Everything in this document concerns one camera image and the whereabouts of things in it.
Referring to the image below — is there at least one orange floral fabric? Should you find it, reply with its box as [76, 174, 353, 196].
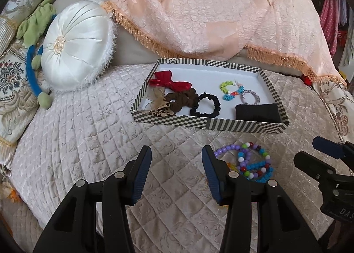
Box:
[0, 178, 21, 204]

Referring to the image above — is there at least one black fabric pouch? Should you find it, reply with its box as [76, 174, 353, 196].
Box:
[235, 104, 278, 122]

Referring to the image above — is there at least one black scrunchie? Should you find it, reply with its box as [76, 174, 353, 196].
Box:
[189, 92, 220, 117]

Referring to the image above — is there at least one multicolour bead bracelet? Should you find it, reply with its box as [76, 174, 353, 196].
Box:
[238, 142, 270, 180]

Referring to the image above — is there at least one floral embroidered cushion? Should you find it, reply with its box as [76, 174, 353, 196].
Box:
[312, 80, 354, 143]

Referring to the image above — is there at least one red bow hair clip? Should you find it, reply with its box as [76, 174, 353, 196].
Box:
[149, 70, 192, 92]

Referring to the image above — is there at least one beige organza scrunchie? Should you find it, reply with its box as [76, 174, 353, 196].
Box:
[144, 87, 166, 112]

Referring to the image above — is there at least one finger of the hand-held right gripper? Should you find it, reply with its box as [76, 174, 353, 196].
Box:
[312, 136, 354, 160]
[294, 151, 346, 187]

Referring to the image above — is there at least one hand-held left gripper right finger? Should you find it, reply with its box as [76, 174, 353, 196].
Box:
[201, 145, 323, 253]

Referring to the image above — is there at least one purple bead bracelet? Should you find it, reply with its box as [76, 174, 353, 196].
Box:
[214, 144, 249, 170]

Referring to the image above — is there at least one round white satin cushion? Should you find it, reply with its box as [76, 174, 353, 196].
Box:
[41, 0, 118, 91]

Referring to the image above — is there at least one peach fringed blanket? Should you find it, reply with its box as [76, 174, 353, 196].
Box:
[101, 0, 347, 87]

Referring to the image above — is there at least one quilted beige bedspread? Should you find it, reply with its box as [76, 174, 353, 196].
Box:
[0, 63, 354, 253]

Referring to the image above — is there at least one green blue bead bracelet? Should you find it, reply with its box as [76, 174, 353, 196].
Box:
[220, 81, 245, 101]

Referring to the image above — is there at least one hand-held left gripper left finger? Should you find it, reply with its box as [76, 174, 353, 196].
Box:
[33, 145, 153, 253]

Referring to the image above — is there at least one silver spiral hair tie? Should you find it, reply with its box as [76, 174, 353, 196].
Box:
[239, 90, 256, 105]

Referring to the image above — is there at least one striped tray box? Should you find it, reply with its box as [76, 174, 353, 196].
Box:
[131, 58, 290, 134]

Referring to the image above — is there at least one pink polka dot garment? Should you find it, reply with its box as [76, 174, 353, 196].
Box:
[320, 0, 341, 56]

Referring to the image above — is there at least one brown scrunchie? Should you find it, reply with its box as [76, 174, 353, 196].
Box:
[165, 88, 200, 112]

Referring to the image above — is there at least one floral embroidered pillow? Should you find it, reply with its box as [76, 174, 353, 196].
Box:
[0, 43, 50, 147]

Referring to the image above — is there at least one green blue plush toy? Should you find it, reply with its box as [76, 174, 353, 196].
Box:
[17, 2, 57, 110]

